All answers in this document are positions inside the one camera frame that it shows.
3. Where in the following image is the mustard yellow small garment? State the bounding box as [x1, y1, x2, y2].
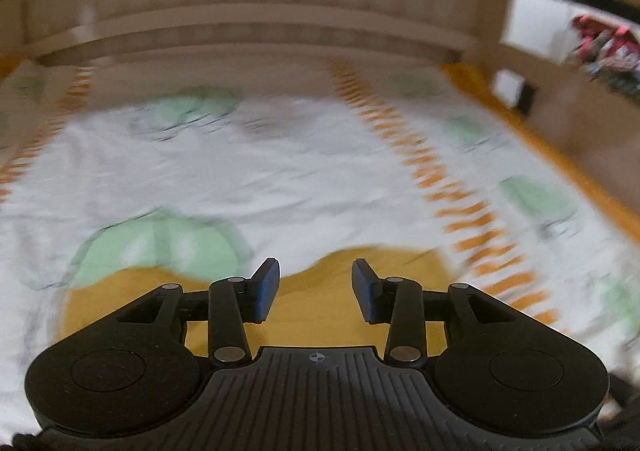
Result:
[55, 246, 450, 353]

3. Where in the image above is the red and pink clothes pile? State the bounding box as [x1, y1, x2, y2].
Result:
[565, 15, 639, 106]

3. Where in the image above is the white leaf-print bed cover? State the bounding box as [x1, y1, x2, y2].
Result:
[1, 56, 639, 440]

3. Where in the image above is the yellow bed sheet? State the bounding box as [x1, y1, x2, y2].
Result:
[439, 61, 640, 244]

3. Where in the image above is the beige wooden side rail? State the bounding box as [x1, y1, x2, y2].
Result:
[477, 0, 639, 211]

